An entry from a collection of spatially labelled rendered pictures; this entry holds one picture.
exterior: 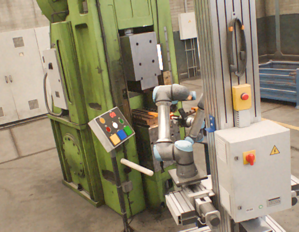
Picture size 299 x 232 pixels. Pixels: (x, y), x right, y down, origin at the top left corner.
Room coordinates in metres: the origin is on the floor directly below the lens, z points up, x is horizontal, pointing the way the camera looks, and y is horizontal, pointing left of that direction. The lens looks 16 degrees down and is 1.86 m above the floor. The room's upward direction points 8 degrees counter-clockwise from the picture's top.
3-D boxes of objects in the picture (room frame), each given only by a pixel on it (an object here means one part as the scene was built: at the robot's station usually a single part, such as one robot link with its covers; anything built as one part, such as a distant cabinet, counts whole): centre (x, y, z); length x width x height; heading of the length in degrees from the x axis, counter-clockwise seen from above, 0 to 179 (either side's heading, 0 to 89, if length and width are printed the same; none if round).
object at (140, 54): (3.22, 0.03, 1.56); 0.42 x 0.39 x 0.40; 35
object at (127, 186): (2.91, 0.31, 0.36); 0.09 x 0.07 x 0.12; 125
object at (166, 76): (3.31, -0.24, 1.27); 0.09 x 0.02 x 0.17; 125
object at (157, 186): (3.23, 0.03, 0.23); 0.55 x 0.37 x 0.47; 35
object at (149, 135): (3.23, 0.03, 0.69); 0.56 x 0.38 x 0.45; 35
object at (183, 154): (2.09, -0.20, 0.98); 0.13 x 0.12 x 0.14; 75
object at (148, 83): (3.19, 0.07, 1.32); 0.42 x 0.20 x 0.10; 35
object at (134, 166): (2.75, 0.17, 0.62); 0.44 x 0.05 x 0.05; 35
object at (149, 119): (3.19, 0.07, 0.96); 0.42 x 0.20 x 0.09; 35
